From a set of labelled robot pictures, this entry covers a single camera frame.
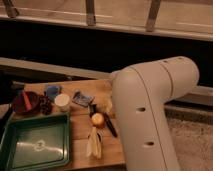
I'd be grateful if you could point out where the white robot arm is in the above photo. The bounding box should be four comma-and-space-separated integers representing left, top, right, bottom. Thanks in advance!
112, 56, 199, 171

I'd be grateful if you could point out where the white paper cup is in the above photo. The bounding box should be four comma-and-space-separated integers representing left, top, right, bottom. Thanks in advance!
54, 93, 70, 111

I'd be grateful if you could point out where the blue small cup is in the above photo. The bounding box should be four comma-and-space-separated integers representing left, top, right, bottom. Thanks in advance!
44, 85, 61, 101

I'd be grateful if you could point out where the red apple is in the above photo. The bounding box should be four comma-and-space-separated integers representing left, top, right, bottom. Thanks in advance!
91, 113, 105, 128

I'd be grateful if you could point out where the yellow banana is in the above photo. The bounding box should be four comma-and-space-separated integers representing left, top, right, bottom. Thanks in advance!
86, 127, 102, 159

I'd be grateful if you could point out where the dark grape bunch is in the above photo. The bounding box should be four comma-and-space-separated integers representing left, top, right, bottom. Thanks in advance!
40, 95, 52, 115

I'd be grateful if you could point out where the red plastic wedge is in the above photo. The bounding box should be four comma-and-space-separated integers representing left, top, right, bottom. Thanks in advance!
22, 91, 32, 111

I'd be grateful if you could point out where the dark red bowl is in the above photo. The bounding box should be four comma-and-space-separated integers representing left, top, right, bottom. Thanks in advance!
12, 91, 40, 115

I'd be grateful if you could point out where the green plastic tray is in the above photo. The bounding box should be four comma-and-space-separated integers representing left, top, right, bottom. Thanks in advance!
0, 114, 70, 171

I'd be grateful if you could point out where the black handled knife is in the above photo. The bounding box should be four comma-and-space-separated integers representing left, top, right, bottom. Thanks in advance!
89, 104, 118, 137

